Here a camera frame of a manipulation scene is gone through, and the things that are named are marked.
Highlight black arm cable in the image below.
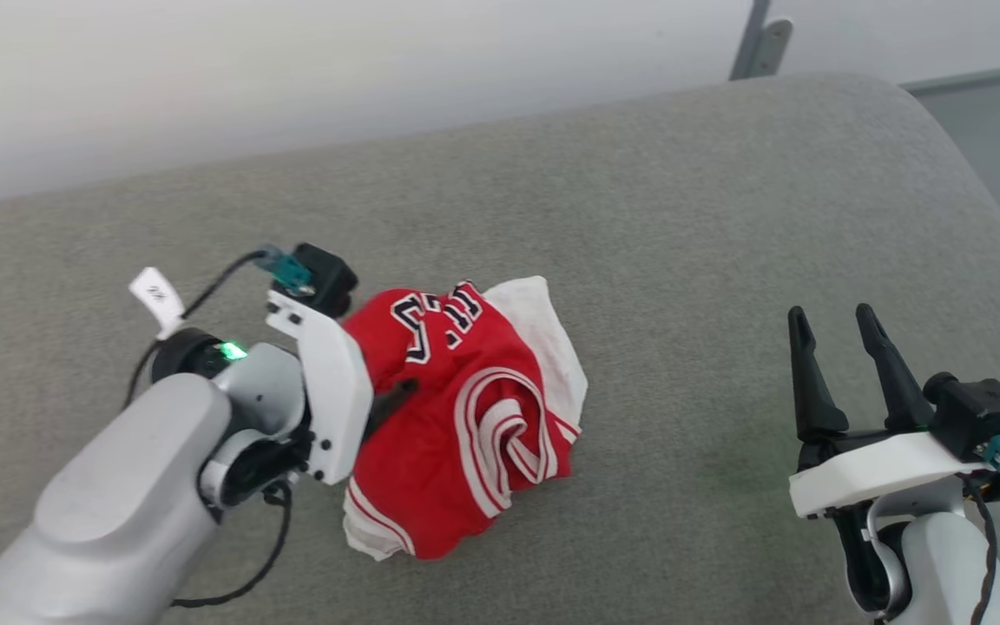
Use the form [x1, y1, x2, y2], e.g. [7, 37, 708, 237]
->
[122, 248, 294, 609]
[954, 473, 1000, 625]

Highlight white paper cable label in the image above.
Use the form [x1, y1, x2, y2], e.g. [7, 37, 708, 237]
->
[129, 267, 186, 340]

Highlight teal left camera connector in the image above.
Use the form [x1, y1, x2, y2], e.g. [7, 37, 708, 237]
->
[260, 246, 315, 293]

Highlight grey baseboard strip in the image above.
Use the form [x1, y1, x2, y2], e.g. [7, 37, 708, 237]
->
[903, 62, 1000, 96]

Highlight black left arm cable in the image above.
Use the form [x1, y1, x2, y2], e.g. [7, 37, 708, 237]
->
[122, 248, 294, 609]

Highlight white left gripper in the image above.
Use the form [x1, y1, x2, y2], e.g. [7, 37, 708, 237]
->
[266, 291, 420, 485]

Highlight grey fabric sofa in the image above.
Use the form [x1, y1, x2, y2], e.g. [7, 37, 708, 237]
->
[0, 72, 1000, 625]

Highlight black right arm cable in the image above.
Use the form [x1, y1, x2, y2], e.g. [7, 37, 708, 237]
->
[954, 473, 1000, 625]

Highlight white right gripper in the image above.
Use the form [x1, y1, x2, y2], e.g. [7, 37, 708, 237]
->
[787, 303, 989, 520]

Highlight red basketball jersey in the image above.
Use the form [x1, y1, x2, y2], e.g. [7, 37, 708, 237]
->
[342, 276, 589, 562]

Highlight grey metal wall bracket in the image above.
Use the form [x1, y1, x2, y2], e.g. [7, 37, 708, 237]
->
[729, 0, 794, 82]

